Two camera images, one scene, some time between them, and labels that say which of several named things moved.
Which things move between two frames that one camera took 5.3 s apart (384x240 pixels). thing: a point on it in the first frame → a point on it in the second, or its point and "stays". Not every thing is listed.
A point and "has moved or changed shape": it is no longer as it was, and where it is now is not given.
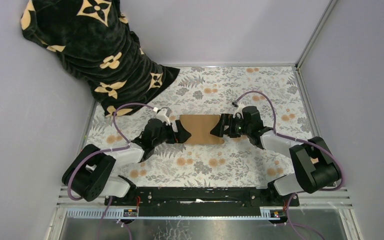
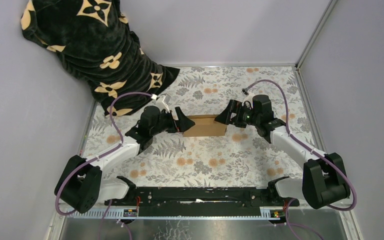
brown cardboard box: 200,127 has moved or changed shape
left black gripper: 180,137 → 183,124
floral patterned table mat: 272,94 stays
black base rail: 231,201 stays
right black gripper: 225,120 → 235,107
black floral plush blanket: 93,40 stays
